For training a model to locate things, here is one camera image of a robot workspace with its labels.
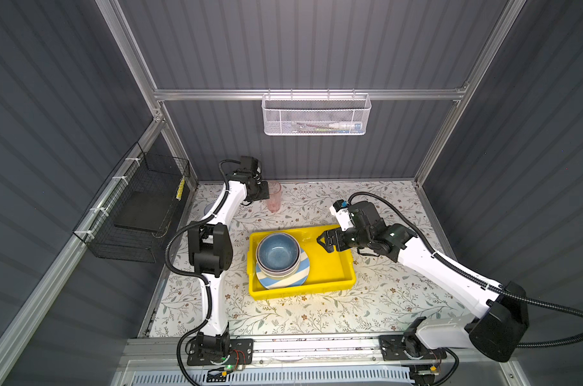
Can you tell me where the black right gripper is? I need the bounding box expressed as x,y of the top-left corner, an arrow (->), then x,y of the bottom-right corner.
314,225 -> 369,251

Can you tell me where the yellow plastic bin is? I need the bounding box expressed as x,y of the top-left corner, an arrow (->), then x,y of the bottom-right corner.
247,225 -> 357,301

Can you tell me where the pink plastic cup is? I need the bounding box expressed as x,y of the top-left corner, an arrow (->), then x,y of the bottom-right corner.
266,181 -> 283,213

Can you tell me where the blue glazed ceramic bowl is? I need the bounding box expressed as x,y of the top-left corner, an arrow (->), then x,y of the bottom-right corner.
256,232 -> 302,272

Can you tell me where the pink ceramic bowl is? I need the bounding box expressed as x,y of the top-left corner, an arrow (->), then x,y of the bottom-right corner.
256,235 -> 303,280

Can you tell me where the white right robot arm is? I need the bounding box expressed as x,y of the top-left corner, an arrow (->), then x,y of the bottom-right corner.
316,199 -> 529,363

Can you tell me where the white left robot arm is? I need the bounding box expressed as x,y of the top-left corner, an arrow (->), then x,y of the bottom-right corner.
188,156 -> 269,360

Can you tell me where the pen in white basket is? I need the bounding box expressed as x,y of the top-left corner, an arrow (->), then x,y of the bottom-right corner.
296,122 -> 365,134

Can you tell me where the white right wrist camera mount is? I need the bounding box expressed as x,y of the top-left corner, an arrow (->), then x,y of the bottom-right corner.
330,199 -> 354,231

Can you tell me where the white wire mesh basket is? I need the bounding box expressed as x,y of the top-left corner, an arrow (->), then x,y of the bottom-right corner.
261,90 -> 372,136

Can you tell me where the black wire wall basket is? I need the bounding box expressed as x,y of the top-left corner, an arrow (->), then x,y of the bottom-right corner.
74,146 -> 191,264

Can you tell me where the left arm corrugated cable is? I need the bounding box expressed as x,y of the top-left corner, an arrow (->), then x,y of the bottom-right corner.
164,158 -> 244,386

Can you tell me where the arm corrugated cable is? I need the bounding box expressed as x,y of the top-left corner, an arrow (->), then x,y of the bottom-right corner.
348,191 -> 583,348
164,158 -> 244,386

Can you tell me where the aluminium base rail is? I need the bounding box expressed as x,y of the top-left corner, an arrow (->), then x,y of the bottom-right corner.
122,330 -> 507,370

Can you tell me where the white vented cable duct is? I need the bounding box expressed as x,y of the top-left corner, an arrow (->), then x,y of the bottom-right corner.
126,365 -> 413,386

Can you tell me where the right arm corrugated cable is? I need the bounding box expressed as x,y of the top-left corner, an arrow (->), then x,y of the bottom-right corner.
348,191 -> 583,348

